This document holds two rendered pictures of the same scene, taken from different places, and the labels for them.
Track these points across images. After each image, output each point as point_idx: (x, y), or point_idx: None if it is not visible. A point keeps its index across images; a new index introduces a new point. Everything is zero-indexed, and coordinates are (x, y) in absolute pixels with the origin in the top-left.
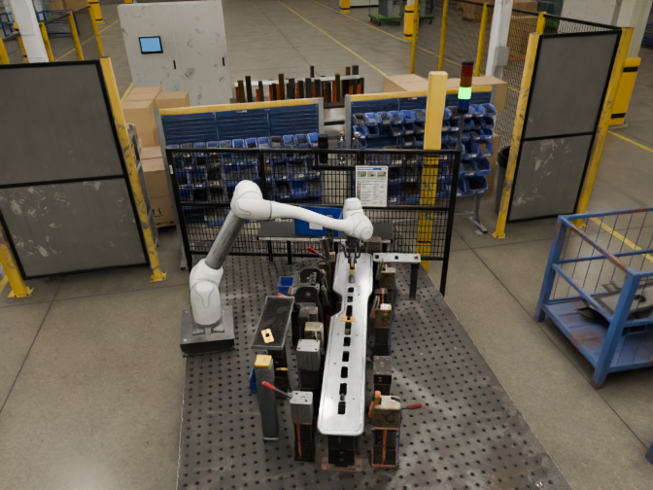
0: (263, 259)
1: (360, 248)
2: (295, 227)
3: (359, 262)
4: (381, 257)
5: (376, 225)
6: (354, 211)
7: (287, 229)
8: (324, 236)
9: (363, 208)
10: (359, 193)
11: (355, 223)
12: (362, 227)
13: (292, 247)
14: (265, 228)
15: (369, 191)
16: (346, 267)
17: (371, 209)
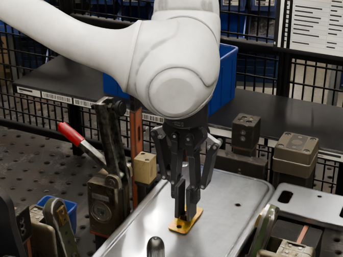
0: (65, 148)
1: (209, 156)
2: (105, 75)
3: (221, 200)
4: (298, 200)
5: (327, 108)
6: (176, 13)
7: (92, 81)
8: (105, 97)
9: (299, 56)
10: (289, 11)
11: (142, 44)
12: (160, 65)
13: (144, 135)
14: (47, 71)
15: (319, 6)
16: (172, 210)
17: (320, 62)
